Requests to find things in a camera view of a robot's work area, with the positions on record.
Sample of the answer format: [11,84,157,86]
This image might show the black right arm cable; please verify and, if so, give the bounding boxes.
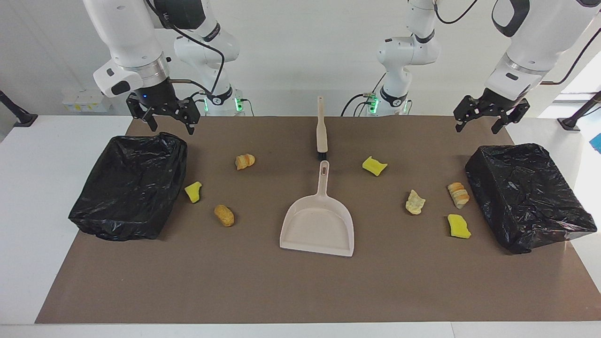
[146,0,226,97]

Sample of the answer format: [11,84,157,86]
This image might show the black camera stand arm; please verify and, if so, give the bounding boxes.
[0,90,38,128]
[557,91,601,131]

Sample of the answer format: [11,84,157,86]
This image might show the pale yellow crust piece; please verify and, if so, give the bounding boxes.
[405,189,426,215]

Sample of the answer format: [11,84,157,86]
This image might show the yellow sponge piece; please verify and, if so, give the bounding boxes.
[184,181,203,204]
[362,156,388,177]
[447,214,472,239]

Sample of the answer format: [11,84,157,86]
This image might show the black base power cable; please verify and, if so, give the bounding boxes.
[341,70,386,117]

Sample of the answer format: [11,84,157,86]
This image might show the white socket box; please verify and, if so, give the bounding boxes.
[62,89,113,113]

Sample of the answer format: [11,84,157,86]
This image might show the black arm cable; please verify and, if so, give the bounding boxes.
[433,0,601,86]
[146,0,226,97]

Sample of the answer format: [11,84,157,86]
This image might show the brown table mat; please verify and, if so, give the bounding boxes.
[35,116,601,324]

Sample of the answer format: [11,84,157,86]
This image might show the striped bread roll piece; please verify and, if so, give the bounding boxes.
[447,182,470,209]

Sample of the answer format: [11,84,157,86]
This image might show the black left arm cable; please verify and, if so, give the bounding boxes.
[433,0,601,86]

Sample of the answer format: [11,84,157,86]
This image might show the black bag-lined trash bin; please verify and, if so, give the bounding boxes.
[69,132,188,242]
[465,143,598,255]

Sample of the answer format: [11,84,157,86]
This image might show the brown breaded nugget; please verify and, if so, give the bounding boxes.
[214,204,235,227]

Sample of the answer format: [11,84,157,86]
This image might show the beige hand brush black bristles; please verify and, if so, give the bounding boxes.
[316,96,328,162]

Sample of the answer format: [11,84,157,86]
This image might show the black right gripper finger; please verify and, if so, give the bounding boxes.
[176,99,201,136]
[127,94,158,132]

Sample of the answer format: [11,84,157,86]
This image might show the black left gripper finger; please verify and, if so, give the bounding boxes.
[453,95,484,133]
[492,100,530,135]

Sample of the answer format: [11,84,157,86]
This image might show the beige plastic dustpan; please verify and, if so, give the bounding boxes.
[280,161,354,257]

